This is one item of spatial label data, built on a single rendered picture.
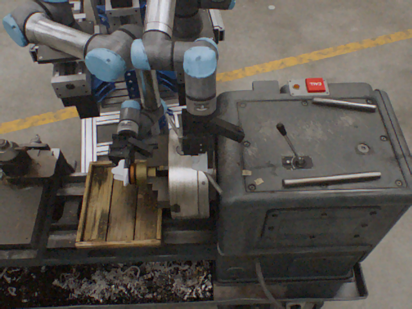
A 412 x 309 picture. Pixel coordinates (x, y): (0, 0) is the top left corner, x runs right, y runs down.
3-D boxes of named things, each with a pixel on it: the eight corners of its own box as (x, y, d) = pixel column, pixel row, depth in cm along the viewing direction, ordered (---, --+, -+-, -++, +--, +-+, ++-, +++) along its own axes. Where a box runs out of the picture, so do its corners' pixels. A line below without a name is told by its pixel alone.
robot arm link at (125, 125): (140, 132, 155) (136, 118, 148) (138, 142, 152) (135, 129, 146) (120, 133, 155) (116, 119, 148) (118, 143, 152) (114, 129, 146)
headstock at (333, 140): (352, 144, 174) (384, 77, 142) (383, 250, 146) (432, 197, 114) (213, 148, 173) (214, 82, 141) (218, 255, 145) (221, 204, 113)
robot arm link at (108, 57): (37, 23, 159) (147, 63, 137) (8, 44, 152) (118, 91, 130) (23, -6, 150) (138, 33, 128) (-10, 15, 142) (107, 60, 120)
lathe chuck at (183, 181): (197, 155, 162) (196, 108, 135) (199, 231, 146) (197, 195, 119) (175, 156, 162) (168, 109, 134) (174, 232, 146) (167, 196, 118)
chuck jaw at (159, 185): (179, 174, 136) (179, 202, 128) (181, 184, 140) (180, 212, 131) (147, 175, 136) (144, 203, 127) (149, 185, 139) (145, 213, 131)
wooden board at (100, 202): (164, 164, 168) (163, 159, 165) (161, 247, 147) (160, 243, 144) (91, 166, 167) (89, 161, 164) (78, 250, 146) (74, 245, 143)
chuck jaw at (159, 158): (180, 161, 142) (179, 128, 139) (179, 166, 137) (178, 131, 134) (149, 163, 141) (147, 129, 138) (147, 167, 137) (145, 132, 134)
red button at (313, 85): (321, 81, 142) (322, 77, 141) (324, 94, 139) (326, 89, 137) (304, 82, 142) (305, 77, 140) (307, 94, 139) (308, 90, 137)
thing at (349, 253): (311, 229, 244) (352, 144, 174) (327, 312, 217) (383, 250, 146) (211, 232, 243) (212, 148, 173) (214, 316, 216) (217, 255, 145)
